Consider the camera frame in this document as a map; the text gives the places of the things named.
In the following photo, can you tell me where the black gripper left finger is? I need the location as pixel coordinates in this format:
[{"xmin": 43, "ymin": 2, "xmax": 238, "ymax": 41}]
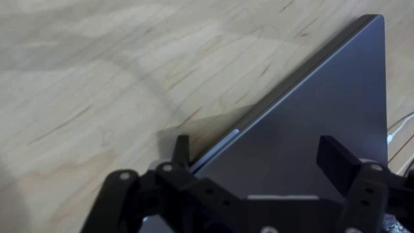
[{"xmin": 81, "ymin": 134, "xmax": 234, "ymax": 233}]

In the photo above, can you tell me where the grey MacBook laptop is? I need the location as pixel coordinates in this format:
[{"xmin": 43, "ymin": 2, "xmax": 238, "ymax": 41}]
[{"xmin": 141, "ymin": 13, "xmax": 389, "ymax": 233}]

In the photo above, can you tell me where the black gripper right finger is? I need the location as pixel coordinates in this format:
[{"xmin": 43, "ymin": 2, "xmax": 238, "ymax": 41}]
[{"xmin": 316, "ymin": 134, "xmax": 414, "ymax": 233}]

